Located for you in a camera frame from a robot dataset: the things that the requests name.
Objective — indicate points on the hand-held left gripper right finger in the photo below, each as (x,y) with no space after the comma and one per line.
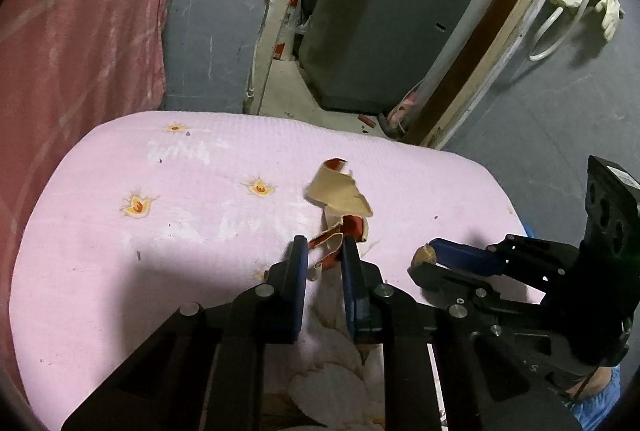
(352,291)

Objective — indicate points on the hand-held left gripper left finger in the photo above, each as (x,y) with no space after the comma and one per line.
(299,291)

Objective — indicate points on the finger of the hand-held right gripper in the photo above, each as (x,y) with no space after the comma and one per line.
(450,286)
(465,255)

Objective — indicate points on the small tan shell piece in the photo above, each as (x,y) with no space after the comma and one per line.
(424,256)

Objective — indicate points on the small red fruit peel strip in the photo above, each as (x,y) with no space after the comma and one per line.
(327,246)

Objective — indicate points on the large curled red fruit peel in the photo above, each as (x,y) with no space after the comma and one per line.
(337,191)

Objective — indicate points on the pink flower print mat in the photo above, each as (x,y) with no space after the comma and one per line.
(175,231)

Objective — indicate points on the pink slippers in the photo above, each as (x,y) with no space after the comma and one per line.
(404,108)

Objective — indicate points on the small red floor scrap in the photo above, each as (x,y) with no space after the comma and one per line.
(366,121)

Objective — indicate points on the grey cabinet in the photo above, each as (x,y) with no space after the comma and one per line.
(380,26)

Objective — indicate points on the white red sack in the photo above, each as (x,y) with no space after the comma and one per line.
(289,26)

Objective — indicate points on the red checkered cloth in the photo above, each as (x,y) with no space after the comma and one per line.
(75,36)

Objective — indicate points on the wooden door frame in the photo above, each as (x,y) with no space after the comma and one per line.
(475,41)

